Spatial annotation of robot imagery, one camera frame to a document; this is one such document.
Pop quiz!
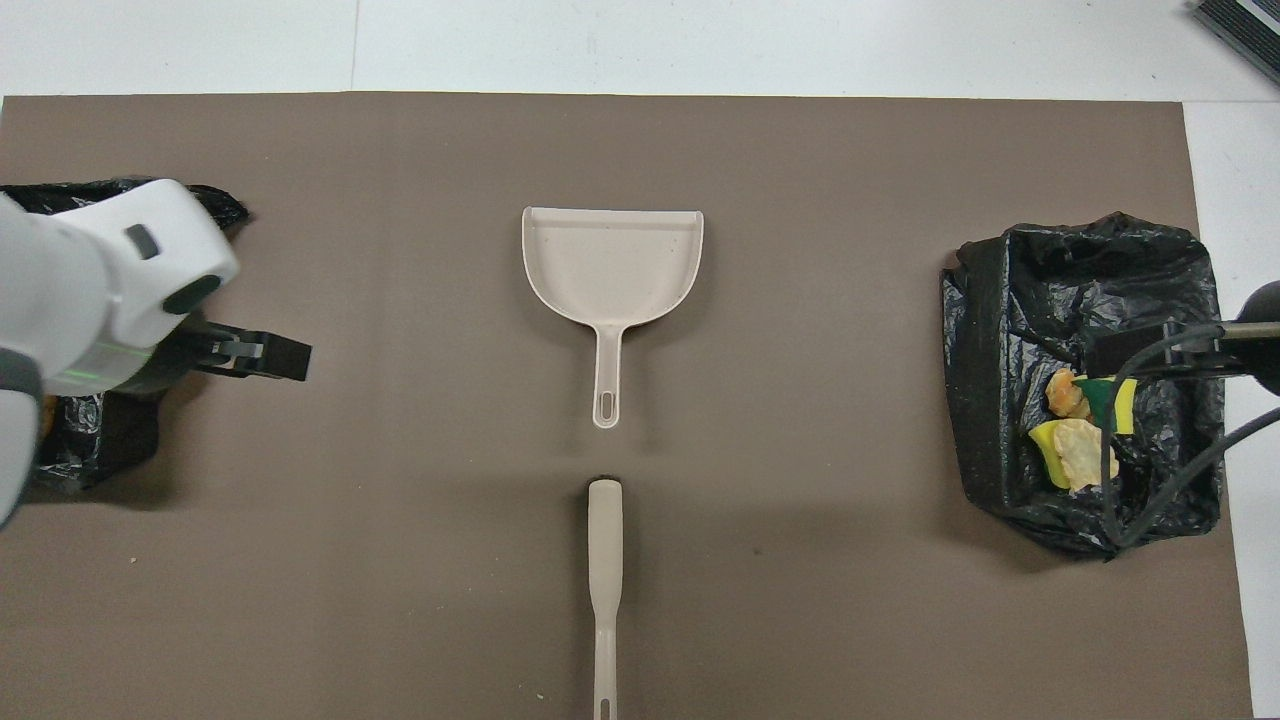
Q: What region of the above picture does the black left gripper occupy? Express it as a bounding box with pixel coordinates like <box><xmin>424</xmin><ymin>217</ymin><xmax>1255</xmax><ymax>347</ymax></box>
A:
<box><xmin>133</xmin><ymin>320</ymin><xmax>313</xmax><ymax>389</ymax></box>

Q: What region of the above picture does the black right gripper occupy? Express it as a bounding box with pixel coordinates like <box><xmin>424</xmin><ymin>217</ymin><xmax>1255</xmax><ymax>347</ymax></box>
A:
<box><xmin>1087</xmin><ymin>282</ymin><xmax>1280</xmax><ymax>397</ymax></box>

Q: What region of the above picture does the green and yellow sponge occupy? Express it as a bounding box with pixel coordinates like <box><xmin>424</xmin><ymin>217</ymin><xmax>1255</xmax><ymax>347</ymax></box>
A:
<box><xmin>1075</xmin><ymin>375</ymin><xmax>1139</xmax><ymax>437</ymax></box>

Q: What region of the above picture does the golden croissant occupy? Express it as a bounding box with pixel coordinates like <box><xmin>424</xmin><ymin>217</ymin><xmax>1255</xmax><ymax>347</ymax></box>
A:
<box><xmin>1053</xmin><ymin>418</ymin><xmax>1122</xmax><ymax>492</ymax></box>
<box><xmin>1046</xmin><ymin>368</ymin><xmax>1094</xmax><ymax>422</ymax></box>

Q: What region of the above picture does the yellow sponge piece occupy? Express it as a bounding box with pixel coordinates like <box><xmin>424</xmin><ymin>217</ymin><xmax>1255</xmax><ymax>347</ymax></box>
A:
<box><xmin>1028</xmin><ymin>420</ymin><xmax>1077</xmax><ymax>492</ymax></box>

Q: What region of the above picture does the beige plastic dustpan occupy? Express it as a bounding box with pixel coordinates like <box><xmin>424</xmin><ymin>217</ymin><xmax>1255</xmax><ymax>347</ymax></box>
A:
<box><xmin>522</xmin><ymin>207</ymin><xmax>706</xmax><ymax>431</ymax></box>

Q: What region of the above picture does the beige hand brush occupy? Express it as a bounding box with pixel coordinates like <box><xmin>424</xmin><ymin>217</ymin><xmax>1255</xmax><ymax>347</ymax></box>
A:
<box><xmin>587</xmin><ymin>474</ymin><xmax>627</xmax><ymax>720</ymax></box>

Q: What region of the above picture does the right black garbage bag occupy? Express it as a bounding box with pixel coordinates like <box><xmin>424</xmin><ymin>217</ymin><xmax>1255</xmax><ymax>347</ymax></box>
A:
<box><xmin>940</xmin><ymin>211</ymin><xmax>1227</xmax><ymax>562</ymax></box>

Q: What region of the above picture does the black garbage bag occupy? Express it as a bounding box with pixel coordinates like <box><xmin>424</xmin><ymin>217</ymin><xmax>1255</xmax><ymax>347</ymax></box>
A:
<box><xmin>940</xmin><ymin>211</ymin><xmax>1227</xmax><ymax>562</ymax></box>
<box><xmin>0</xmin><ymin>180</ymin><xmax>250</xmax><ymax>493</ymax></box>

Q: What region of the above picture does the left black garbage bag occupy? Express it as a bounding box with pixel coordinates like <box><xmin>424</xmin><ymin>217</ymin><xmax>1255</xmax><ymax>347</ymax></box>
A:
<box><xmin>0</xmin><ymin>180</ymin><xmax>250</xmax><ymax>493</ymax></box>

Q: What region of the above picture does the brown table mat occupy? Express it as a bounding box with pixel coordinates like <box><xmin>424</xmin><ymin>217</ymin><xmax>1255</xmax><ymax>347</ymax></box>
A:
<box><xmin>0</xmin><ymin>93</ymin><xmax>1257</xmax><ymax>720</ymax></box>

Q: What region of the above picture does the dark grey ribbed panel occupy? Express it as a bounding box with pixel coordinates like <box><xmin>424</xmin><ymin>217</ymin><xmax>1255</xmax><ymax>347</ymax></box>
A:
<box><xmin>1190</xmin><ymin>0</ymin><xmax>1280</xmax><ymax>87</ymax></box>

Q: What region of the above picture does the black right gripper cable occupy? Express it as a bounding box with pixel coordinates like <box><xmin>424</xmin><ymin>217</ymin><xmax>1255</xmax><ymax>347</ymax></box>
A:
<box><xmin>1098</xmin><ymin>320</ymin><xmax>1280</xmax><ymax>550</ymax></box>

